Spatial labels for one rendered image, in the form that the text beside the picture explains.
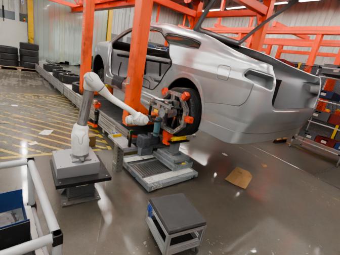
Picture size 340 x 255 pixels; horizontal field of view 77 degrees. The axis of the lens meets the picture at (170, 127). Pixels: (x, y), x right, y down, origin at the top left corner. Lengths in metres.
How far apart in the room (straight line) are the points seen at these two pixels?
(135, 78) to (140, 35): 0.53
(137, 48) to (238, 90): 1.36
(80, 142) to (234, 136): 1.58
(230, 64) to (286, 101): 1.78
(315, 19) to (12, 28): 13.77
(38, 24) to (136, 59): 12.54
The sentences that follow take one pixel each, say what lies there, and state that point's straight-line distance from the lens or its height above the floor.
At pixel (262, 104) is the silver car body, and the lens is 2.37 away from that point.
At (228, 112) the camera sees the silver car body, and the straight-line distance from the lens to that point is 2.41.
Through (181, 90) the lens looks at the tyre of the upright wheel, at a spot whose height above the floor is 1.15.
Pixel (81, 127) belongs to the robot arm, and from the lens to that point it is 2.38.
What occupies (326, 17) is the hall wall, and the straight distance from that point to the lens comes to 12.37.
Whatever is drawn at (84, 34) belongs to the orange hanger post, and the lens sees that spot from 4.67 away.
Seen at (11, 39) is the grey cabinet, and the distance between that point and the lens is 13.18.
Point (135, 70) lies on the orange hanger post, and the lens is 2.91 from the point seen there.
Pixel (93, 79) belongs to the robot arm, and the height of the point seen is 1.22.
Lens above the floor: 1.52
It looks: 18 degrees down
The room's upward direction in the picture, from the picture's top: 10 degrees clockwise
